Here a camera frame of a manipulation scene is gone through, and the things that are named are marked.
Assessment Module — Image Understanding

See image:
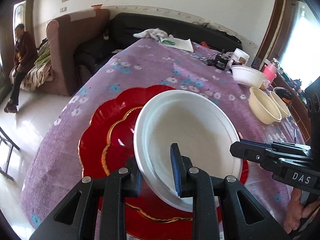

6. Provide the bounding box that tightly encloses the small red gold-rimmed plate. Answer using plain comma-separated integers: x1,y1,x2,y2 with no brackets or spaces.
101,106,192,224

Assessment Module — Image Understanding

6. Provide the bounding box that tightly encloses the cream plastic bowl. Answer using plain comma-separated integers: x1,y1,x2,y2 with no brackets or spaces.
269,91,291,119
248,87,281,125

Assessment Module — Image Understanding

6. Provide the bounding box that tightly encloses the large red glass plate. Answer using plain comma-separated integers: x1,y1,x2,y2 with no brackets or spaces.
77,84,250,240

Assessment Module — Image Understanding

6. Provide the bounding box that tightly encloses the white foam bowl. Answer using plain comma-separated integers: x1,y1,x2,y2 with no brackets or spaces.
231,66,267,88
133,90,242,212

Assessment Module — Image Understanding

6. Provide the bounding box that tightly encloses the person's right hand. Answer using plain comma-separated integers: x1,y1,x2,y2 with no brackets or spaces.
284,188,319,233

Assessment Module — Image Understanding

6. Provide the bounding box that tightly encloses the pink knit-sleeved bottle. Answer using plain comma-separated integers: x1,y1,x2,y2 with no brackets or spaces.
262,58,279,83

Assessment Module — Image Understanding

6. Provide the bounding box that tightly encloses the white plastic jar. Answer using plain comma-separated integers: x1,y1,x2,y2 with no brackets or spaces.
231,48,250,66

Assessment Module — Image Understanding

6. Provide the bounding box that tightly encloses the black electronic device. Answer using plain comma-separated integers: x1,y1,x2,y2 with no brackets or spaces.
199,50,234,71

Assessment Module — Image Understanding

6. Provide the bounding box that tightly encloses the black sofa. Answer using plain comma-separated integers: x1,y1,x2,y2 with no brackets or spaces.
73,12,242,83

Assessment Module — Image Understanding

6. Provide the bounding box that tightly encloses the patterned cushion blanket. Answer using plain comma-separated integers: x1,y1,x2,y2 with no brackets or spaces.
20,38,54,91

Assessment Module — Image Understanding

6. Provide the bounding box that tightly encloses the white rag and paper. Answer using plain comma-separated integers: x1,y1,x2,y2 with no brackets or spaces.
133,28,194,53

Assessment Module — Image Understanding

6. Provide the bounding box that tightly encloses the seated person in red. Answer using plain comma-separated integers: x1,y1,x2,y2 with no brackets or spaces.
4,23,38,113

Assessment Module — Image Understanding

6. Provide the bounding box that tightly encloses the brown armchair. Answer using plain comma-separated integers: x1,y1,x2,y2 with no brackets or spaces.
38,9,110,96

